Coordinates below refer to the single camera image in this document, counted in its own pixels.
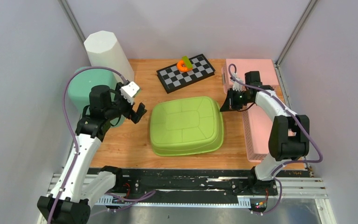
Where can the green block toy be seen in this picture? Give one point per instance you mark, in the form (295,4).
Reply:
(187,63)

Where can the large white container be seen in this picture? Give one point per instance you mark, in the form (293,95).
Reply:
(103,49)

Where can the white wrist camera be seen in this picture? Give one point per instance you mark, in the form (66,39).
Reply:
(237,83)
(130,91)

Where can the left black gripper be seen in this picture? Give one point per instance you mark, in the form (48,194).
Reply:
(135,115)

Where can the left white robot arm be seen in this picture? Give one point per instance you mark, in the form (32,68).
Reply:
(69,202)

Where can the orange ring toy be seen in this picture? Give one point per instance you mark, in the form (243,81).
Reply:
(182,66)

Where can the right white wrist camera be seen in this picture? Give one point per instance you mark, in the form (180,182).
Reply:
(237,83)

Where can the pink perforated basket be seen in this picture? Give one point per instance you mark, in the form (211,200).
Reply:
(257,127)
(264,66)

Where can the aluminium frame rails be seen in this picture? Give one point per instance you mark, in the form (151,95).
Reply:
(286,187)

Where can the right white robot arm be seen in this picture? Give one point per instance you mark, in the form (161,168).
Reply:
(287,141)

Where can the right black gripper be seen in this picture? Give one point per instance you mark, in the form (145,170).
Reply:
(229,103)

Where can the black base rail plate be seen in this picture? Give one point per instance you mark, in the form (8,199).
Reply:
(192,186)

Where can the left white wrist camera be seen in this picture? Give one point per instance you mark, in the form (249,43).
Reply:
(130,91)

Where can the black white checkerboard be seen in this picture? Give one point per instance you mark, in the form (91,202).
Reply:
(172,79)

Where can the green plastic tray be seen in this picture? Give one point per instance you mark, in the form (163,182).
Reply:
(186,126)

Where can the green plastic bin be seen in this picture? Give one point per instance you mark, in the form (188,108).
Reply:
(81,85)

